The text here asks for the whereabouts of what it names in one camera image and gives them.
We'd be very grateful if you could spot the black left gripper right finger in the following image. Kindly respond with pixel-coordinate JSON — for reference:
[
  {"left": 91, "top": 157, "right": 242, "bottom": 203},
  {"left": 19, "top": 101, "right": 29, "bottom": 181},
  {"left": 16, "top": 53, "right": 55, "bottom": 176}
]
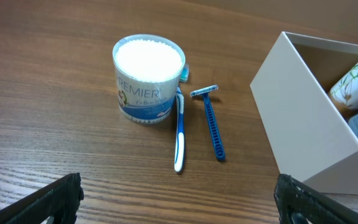
[{"left": 273, "top": 174, "right": 358, "bottom": 224}]

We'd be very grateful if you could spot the blue white toothbrush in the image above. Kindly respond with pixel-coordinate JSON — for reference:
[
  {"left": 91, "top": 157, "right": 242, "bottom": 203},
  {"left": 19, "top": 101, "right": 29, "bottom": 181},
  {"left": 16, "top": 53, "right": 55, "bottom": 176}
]
[{"left": 173, "top": 63, "right": 190, "bottom": 173}]

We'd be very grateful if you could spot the white open cardboard box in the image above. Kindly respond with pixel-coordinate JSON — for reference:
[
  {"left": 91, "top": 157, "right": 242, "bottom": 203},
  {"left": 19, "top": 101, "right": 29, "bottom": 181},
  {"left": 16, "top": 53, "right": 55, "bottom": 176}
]
[{"left": 250, "top": 32, "right": 358, "bottom": 195}]

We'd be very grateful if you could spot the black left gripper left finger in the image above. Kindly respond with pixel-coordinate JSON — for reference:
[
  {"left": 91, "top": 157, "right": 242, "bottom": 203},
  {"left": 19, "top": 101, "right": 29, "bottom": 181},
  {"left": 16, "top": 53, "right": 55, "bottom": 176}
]
[{"left": 0, "top": 173, "right": 84, "bottom": 224}]

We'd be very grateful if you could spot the cotton swabs round clear tub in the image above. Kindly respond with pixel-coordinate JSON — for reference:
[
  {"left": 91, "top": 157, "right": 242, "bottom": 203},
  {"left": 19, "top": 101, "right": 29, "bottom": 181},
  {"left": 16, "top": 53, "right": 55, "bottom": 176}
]
[{"left": 112, "top": 34, "right": 186, "bottom": 124}]

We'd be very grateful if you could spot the blue disposable razor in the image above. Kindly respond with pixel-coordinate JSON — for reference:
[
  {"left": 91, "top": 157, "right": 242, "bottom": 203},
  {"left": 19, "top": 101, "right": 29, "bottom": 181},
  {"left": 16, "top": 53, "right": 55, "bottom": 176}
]
[{"left": 190, "top": 85, "right": 226, "bottom": 161}]

